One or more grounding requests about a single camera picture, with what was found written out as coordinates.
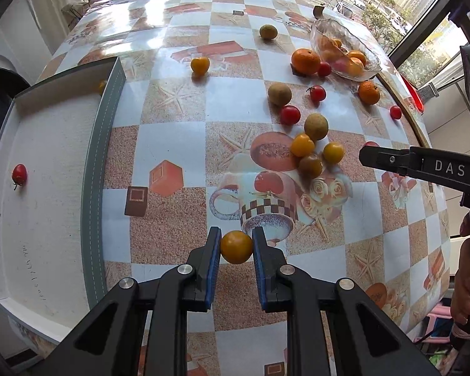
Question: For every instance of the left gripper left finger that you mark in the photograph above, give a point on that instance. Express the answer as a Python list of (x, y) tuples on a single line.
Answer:
[(141, 327)]

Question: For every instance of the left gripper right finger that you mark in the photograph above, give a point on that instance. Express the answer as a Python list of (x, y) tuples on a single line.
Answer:
[(332, 328)]

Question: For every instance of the small red cherry tomato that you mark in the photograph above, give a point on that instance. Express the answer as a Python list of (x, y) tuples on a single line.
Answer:
[(19, 175)]

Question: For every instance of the yellow-orange tomato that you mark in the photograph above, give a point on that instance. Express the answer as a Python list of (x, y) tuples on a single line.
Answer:
[(101, 87)]

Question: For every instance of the person's right hand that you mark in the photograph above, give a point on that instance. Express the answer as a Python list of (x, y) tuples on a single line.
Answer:
[(460, 307)]

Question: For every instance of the red plastic basin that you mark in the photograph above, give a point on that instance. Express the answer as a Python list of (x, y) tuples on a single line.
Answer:
[(419, 105)]

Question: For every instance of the orange at table edge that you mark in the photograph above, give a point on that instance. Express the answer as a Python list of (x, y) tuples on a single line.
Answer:
[(368, 92)]

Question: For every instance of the yellow cherry tomato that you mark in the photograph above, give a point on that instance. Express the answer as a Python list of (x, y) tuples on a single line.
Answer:
[(302, 146), (333, 153)]

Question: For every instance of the brown kiwi lower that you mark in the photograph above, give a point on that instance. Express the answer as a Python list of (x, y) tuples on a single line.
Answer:
[(316, 127)]

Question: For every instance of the brown kiwi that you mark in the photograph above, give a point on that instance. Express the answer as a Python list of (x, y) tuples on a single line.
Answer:
[(316, 127), (279, 94)]

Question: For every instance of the dark orange cherry tomato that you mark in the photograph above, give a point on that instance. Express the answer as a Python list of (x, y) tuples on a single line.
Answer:
[(310, 166)]

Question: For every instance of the glass fruit bowl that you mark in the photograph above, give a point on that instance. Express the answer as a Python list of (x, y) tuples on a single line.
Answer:
[(347, 55)]

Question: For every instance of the red tomato beside orange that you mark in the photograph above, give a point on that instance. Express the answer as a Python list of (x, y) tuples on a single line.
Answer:
[(324, 69)]

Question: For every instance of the large orange near bowl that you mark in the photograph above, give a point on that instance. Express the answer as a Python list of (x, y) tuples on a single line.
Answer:
[(305, 61)]

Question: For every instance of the white shallow cardboard box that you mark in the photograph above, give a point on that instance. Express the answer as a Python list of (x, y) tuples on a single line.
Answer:
[(51, 260)]

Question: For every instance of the brown kiwi middle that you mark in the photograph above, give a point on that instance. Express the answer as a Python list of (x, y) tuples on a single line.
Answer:
[(279, 94)]

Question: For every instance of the green-brown kiwi fruit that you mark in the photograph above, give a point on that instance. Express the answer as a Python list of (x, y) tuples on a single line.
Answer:
[(268, 32)]

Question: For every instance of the patterned checkered tablecloth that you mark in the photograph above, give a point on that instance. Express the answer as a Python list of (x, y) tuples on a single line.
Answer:
[(188, 153)]

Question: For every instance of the yellow tomato on table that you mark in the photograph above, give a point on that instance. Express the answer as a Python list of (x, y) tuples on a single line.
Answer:
[(200, 65)]

